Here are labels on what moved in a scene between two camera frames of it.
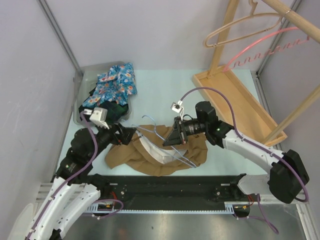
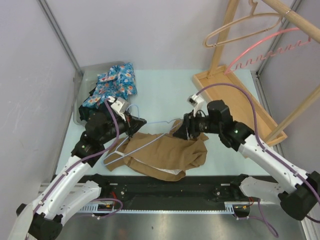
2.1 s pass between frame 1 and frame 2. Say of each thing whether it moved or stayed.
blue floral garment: stayed
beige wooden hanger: stayed
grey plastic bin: stayed
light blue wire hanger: moved
